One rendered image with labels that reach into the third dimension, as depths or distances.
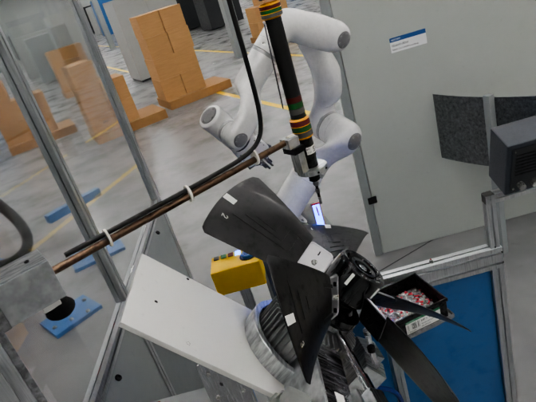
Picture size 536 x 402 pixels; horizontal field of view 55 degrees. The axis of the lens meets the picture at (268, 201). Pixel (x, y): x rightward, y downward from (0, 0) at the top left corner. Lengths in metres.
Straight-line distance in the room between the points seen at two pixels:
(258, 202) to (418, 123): 2.06
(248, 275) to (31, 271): 0.89
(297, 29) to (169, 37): 7.69
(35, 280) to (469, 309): 1.48
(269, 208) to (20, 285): 0.59
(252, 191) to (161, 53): 8.10
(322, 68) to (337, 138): 0.26
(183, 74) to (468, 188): 6.78
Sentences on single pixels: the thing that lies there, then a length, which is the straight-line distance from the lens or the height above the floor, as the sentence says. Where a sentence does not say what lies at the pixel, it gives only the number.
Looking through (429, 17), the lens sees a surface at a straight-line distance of 3.07.
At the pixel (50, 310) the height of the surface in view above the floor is 1.48.
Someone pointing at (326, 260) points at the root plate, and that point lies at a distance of 1.20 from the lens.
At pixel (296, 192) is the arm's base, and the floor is 1.09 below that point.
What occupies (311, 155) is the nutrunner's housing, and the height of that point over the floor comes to 1.49.
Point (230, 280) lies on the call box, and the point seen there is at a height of 1.03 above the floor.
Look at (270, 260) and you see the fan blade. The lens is 0.91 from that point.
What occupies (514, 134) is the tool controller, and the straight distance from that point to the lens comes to 1.69.
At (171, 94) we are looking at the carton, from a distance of 9.36.
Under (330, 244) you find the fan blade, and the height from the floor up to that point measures 1.18.
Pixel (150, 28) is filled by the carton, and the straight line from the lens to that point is 9.24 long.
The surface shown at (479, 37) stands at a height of 1.19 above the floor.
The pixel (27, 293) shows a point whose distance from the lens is 0.89.
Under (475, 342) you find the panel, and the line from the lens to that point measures 2.07.
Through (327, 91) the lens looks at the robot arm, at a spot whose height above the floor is 1.43.
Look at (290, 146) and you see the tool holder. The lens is 1.10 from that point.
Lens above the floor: 1.89
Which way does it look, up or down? 24 degrees down
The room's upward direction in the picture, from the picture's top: 17 degrees counter-clockwise
